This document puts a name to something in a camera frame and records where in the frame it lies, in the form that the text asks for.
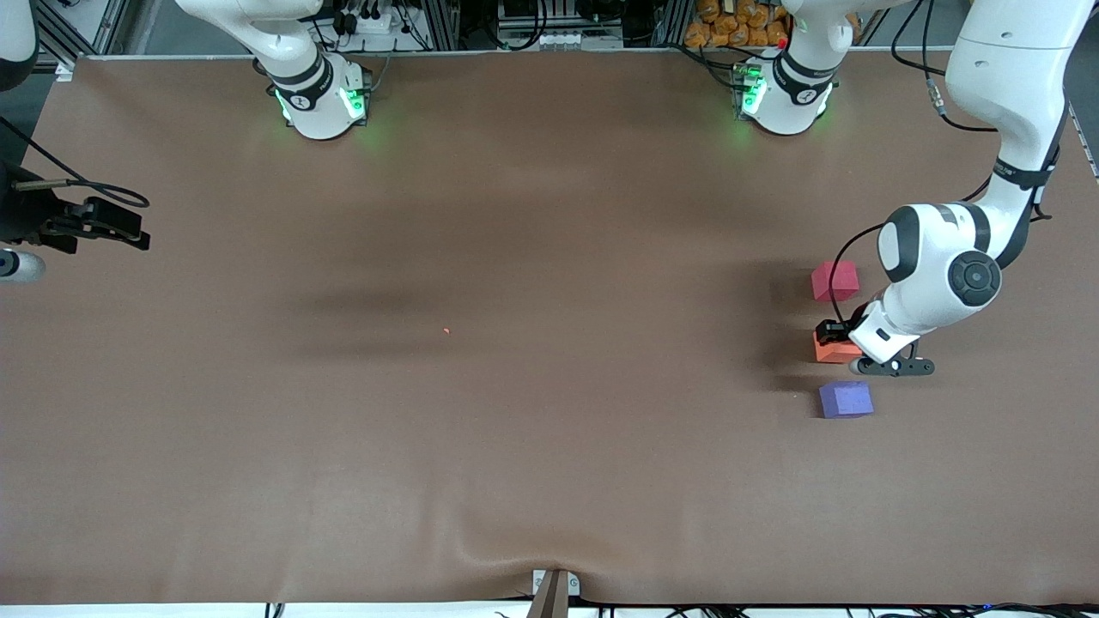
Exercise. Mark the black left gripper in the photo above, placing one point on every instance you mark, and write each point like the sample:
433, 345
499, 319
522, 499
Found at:
833, 331

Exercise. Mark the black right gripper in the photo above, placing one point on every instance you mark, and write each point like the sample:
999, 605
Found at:
24, 213

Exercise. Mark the orange foam block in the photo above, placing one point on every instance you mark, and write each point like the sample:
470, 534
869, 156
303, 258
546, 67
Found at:
833, 352

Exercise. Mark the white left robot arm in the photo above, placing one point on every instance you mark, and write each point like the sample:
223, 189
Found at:
936, 275

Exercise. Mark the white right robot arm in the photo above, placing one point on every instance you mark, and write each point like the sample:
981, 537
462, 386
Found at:
300, 77

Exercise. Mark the pink foam block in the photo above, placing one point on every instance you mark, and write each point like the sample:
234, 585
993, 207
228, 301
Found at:
837, 276

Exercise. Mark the purple foam block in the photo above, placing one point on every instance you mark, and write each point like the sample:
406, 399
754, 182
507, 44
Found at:
846, 400

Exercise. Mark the brown table cover cloth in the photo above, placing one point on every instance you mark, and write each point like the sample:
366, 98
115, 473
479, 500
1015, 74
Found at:
549, 429

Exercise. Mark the pile of orange packets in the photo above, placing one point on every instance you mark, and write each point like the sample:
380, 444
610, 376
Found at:
734, 24

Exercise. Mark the white power strip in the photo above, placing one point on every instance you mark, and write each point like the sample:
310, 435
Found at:
369, 21

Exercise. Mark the white terminal block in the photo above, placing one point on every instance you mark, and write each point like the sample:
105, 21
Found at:
579, 39

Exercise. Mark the brown tapered bar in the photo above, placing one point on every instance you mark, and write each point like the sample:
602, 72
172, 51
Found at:
549, 601

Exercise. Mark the aluminium frame post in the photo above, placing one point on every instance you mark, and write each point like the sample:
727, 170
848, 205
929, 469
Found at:
442, 26
677, 21

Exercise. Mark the silver metal bracket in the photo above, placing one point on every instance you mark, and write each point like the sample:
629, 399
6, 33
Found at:
572, 585

